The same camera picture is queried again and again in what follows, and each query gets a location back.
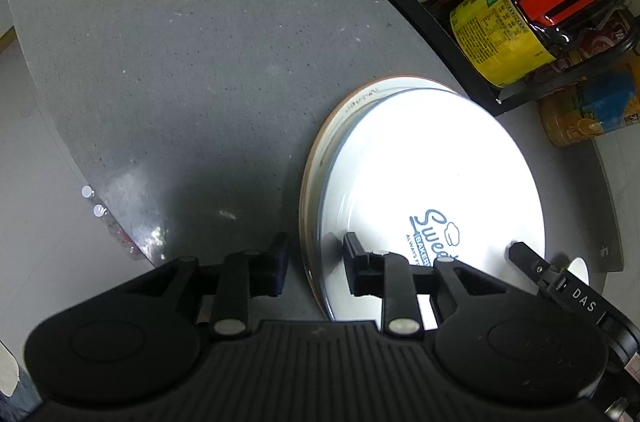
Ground white plate Bakery print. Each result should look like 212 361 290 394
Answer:
566 257 590 286

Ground black wire kitchen rack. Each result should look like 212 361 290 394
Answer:
389 0 639 116

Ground white plate Sweet print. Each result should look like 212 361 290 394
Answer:
316 89 546 321

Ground lower red can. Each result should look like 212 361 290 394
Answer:
551 8 639 74

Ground orange juice bottle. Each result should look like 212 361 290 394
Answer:
539 67 639 147

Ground dark soy sauce bottle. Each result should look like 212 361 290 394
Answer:
448 0 640 90

